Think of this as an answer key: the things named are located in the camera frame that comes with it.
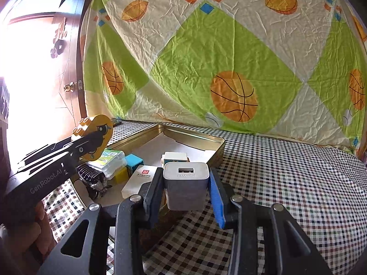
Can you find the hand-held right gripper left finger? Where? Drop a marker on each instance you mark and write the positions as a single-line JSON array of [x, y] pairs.
[[153, 194]]

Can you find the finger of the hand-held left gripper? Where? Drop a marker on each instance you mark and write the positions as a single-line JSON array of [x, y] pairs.
[[91, 141], [51, 148]]

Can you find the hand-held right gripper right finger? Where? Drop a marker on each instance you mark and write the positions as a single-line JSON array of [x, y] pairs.
[[216, 203]]

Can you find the white card box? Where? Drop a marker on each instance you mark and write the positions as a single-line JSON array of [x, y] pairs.
[[137, 182]]

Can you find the yellow toy brick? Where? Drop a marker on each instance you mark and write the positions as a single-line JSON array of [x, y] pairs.
[[101, 120]]

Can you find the clear floss pick box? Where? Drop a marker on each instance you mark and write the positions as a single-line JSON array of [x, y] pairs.
[[110, 160]]

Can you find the brown comb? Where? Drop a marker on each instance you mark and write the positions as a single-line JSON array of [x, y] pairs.
[[87, 173]]

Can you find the white phone charger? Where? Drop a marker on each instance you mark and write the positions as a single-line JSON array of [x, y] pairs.
[[186, 189]]

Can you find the yellow cube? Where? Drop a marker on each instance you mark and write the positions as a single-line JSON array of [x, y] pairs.
[[122, 175]]

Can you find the blue cube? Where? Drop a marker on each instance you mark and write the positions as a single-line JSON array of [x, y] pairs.
[[134, 161]]

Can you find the white toy block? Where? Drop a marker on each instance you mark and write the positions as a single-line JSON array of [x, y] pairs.
[[175, 157]]

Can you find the gold tin box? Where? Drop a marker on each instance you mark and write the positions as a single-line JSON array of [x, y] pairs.
[[186, 137]]

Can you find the person's left hand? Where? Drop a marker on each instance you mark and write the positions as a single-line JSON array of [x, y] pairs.
[[44, 229]]

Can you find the brass door knob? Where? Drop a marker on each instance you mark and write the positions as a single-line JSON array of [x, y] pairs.
[[70, 86]]

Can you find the checked tablecloth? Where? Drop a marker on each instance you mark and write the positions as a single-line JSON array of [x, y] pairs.
[[286, 192]]

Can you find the brown wooden door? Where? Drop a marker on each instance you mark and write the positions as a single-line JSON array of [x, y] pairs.
[[71, 63]]

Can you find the hanging door ornament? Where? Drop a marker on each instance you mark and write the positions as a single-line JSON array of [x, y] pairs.
[[58, 40]]

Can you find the green ball print sheet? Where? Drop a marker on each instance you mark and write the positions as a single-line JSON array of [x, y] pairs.
[[229, 40]]

